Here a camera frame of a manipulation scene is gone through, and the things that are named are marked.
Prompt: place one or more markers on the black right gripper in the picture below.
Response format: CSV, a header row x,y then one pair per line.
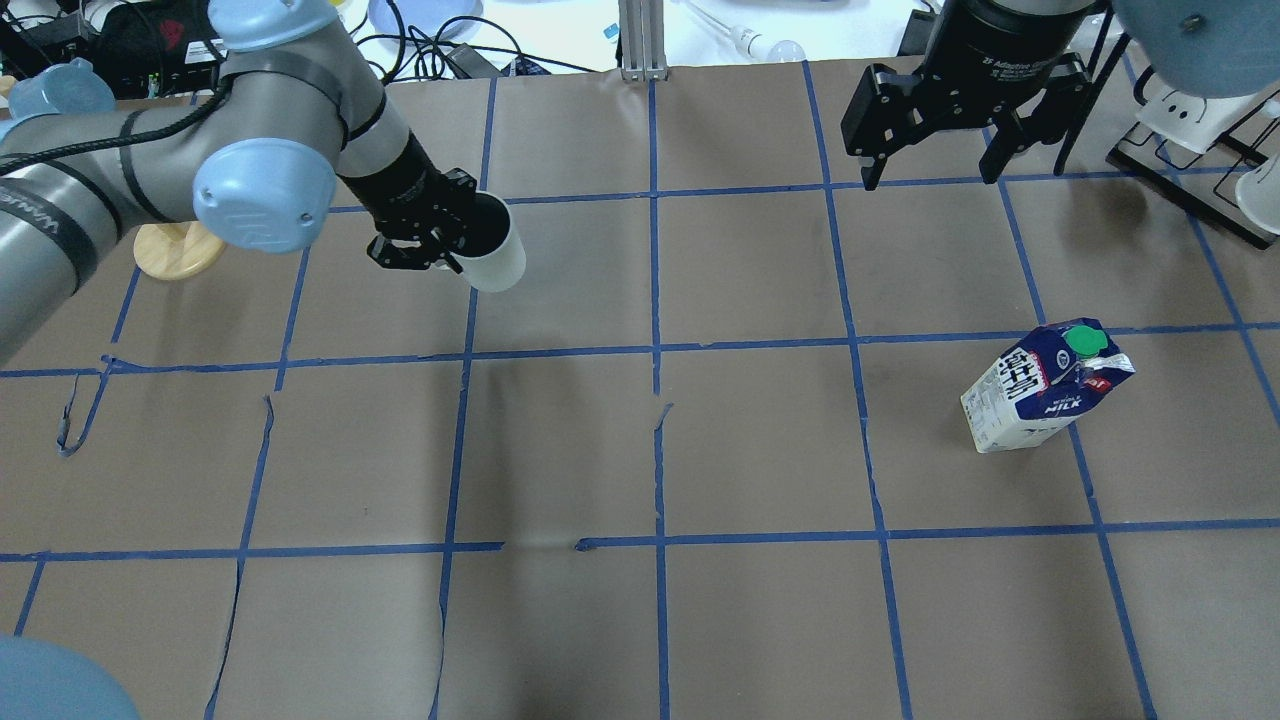
x,y
992,42

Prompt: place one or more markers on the aluminium frame post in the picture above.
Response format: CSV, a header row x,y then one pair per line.
x,y
642,44

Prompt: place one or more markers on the blue white milk carton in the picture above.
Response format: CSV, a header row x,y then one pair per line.
x,y
1042,384

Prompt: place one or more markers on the blue plate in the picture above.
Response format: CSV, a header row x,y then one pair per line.
x,y
394,17

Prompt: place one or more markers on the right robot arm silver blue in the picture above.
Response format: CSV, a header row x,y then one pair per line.
x,y
1202,48

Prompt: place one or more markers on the white cup on rack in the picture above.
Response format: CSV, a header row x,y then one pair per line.
x,y
1191,122

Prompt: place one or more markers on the black computer box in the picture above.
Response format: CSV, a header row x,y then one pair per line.
x,y
150,49

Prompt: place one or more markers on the white grey mug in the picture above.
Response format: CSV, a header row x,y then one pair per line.
x,y
505,265

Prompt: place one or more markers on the blue mug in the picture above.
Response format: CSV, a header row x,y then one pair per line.
x,y
64,88

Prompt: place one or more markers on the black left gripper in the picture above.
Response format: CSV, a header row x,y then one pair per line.
x,y
401,189

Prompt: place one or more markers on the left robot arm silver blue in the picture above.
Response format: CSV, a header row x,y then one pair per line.
x,y
297,111

